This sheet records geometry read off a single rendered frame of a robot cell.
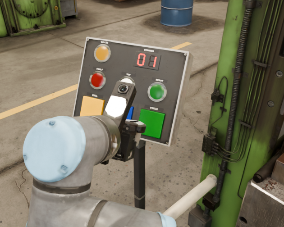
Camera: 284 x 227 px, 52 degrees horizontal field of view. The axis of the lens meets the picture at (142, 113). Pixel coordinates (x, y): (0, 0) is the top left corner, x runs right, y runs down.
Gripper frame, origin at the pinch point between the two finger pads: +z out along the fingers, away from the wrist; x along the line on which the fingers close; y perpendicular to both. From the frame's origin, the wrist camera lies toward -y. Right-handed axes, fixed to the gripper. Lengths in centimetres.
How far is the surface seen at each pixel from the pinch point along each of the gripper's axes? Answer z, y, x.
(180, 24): 432, -131, -109
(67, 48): 289, -44, -229
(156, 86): 10.6, -10.2, -0.4
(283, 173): 13.6, 5.8, 37.7
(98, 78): 10.6, -9.3, -19.6
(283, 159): 13.9, 2.2, 37.0
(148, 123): 10.2, 0.9, -0.5
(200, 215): 60, 42, 17
